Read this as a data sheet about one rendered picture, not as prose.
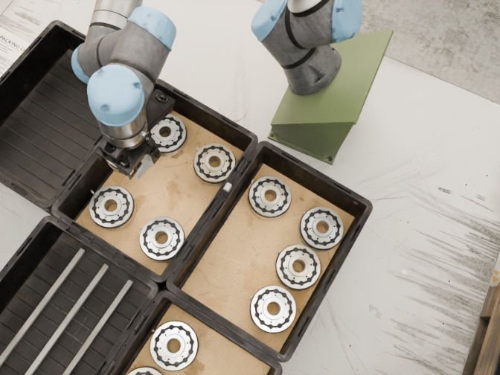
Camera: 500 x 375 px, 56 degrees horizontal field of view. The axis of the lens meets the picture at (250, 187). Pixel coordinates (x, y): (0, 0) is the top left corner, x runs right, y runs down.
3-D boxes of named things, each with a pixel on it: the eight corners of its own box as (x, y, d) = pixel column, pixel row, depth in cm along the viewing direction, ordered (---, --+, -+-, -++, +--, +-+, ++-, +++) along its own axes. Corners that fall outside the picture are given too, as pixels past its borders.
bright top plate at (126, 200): (109, 178, 112) (109, 177, 112) (142, 202, 111) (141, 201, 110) (80, 210, 109) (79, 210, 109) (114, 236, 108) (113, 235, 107)
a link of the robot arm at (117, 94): (153, 69, 66) (129, 122, 64) (156, 101, 76) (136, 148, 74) (99, 49, 65) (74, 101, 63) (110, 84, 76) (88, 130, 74)
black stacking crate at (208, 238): (258, 157, 120) (261, 139, 110) (361, 217, 117) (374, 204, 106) (170, 291, 109) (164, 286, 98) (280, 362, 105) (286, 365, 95)
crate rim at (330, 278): (260, 141, 111) (261, 137, 109) (373, 207, 108) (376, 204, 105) (164, 287, 100) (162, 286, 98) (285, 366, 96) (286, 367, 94)
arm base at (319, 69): (304, 53, 132) (285, 28, 126) (350, 46, 121) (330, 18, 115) (283, 97, 128) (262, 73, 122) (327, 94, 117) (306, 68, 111)
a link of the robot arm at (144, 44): (113, 13, 77) (85, 70, 74) (152, -5, 69) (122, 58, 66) (150, 42, 82) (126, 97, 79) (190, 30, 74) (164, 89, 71)
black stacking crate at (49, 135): (70, 46, 128) (56, 19, 117) (160, 99, 124) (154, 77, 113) (-31, 161, 117) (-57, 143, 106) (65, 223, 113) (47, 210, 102)
